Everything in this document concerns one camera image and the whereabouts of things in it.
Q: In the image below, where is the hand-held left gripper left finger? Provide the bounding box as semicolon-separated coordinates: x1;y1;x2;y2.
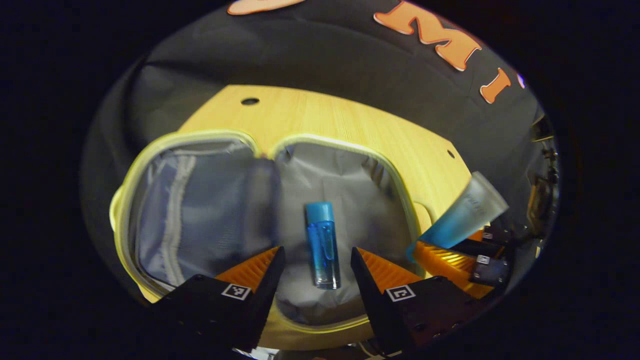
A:
152;246;287;353

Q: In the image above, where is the black backdrop cloth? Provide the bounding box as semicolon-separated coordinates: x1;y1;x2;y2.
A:
82;0;546;201

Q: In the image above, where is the pale yellow suitcase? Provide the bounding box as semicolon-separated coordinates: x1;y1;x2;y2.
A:
109;129;436;336

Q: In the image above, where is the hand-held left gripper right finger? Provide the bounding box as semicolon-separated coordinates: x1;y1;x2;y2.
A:
350;246;488;357

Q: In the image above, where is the white and blue cream tube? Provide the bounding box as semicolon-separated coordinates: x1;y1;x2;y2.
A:
406;171;510;263

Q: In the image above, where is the blue capped glass bottle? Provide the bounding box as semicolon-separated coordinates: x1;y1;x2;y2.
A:
305;201;342;291

